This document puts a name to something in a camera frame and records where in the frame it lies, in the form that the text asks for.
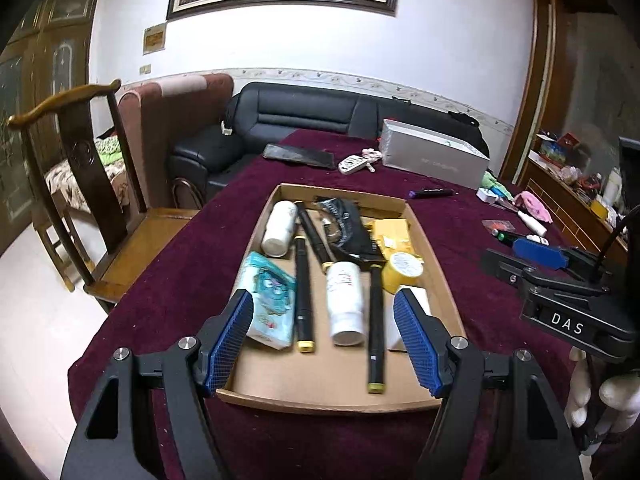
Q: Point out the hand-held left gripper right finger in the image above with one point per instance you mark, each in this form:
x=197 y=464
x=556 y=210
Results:
x=417 y=345

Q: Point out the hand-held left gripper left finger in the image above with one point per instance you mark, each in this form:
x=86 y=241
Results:
x=230 y=340

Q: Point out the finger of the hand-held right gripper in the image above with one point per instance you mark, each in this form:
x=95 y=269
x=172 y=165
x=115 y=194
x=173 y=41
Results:
x=500 y=265
x=540 y=254

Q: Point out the small white box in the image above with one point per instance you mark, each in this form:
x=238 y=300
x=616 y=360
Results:
x=394 y=332

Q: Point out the teal patterned tissue pack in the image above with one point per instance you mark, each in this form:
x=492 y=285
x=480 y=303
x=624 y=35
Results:
x=265 y=305

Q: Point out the yellow tape roll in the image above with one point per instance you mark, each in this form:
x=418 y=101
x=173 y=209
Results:
x=402 y=272

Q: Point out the cardboard box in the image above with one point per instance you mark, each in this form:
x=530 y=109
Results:
x=300 y=375

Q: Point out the white plastic bottle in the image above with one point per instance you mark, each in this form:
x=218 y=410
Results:
x=344 y=305

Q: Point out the white bottle green label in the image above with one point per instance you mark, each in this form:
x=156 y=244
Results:
x=279 y=225

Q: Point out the person's right hand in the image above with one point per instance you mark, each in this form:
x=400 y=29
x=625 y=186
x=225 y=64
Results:
x=577 y=390

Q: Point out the small white bottle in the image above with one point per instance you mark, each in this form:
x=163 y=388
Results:
x=539 y=241

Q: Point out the black marker green band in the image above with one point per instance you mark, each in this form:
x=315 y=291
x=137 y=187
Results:
x=507 y=237

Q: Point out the white tube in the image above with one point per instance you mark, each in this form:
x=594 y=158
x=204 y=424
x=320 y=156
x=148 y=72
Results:
x=531 y=222

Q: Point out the clear packet red contents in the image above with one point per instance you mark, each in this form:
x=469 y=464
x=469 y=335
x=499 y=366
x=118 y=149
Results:
x=497 y=224

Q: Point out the pink cloth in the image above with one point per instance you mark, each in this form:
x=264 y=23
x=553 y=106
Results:
x=535 y=205

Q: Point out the wooden side cabinet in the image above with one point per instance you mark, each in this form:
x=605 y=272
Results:
x=555 y=190

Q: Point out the white charger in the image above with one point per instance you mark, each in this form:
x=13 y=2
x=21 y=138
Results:
x=485 y=195

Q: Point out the green cloth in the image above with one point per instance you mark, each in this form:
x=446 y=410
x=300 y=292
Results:
x=500 y=191

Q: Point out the maroon tablecloth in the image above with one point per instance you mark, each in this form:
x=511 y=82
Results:
x=190 y=270

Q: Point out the black marker purple cap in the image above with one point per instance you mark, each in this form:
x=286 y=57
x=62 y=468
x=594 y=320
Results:
x=432 y=192

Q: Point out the colourful box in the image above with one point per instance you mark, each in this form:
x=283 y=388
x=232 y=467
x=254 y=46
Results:
x=555 y=152

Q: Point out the yellow snack packet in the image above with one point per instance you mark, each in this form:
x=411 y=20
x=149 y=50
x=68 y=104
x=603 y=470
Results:
x=392 y=235

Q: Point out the grey rectangular box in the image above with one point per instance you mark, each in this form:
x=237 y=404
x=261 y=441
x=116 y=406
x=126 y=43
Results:
x=430 y=160

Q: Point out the black snack packet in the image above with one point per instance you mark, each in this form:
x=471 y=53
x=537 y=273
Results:
x=350 y=227

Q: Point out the black bag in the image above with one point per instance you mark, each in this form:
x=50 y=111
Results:
x=470 y=125

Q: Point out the white car key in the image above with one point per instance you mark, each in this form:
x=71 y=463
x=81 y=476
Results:
x=350 y=164

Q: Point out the black wallet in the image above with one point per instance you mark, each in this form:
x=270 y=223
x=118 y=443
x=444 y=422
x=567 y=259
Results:
x=300 y=155

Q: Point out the brown armchair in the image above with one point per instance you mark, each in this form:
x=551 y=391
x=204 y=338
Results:
x=165 y=130

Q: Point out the dark wooden chair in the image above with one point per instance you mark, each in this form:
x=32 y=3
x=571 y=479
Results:
x=90 y=170

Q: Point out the floral cushion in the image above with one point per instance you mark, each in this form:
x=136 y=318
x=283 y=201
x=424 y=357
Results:
x=65 y=180

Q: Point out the black leather sofa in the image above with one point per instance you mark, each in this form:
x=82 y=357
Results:
x=300 y=110

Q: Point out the small framed plaque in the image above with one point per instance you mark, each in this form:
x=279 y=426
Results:
x=155 y=39

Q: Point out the tall wooden cabinet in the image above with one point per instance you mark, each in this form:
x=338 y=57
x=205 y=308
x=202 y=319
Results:
x=60 y=60

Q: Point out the wooden door frame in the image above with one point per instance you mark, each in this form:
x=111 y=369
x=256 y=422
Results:
x=542 y=85

